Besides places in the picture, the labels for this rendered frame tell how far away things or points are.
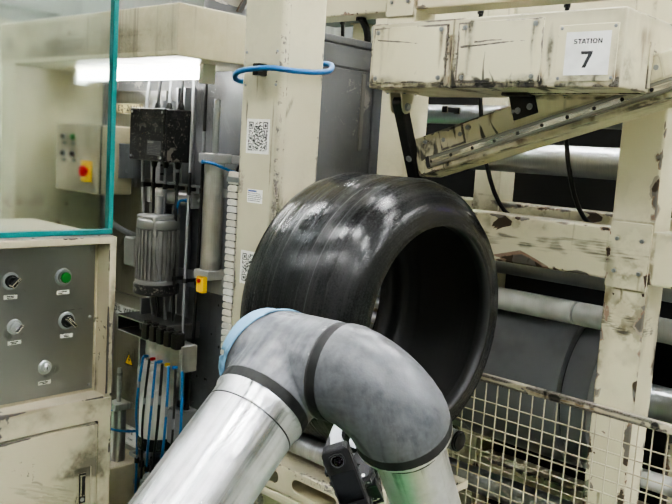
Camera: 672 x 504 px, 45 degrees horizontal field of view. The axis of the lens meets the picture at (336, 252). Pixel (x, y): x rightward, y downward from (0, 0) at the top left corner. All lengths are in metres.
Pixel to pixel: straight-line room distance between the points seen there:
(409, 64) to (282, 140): 0.34
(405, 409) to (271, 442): 0.15
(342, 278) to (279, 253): 0.15
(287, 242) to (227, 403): 0.64
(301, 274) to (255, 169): 0.42
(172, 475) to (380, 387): 0.23
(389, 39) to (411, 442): 1.18
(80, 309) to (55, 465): 0.35
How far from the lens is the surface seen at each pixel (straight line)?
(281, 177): 1.76
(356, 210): 1.47
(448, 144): 1.94
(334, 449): 1.31
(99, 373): 1.98
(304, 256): 1.46
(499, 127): 1.87
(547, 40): 1.68
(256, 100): 1.80
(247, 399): 0.91
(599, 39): 1.62
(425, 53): 1.83
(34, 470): 1.93
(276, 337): 0.94
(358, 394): 0.89
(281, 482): 1.69
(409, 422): 0.90
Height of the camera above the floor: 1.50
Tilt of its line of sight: 7 degrees down
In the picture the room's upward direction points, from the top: 4 degrees clockwise
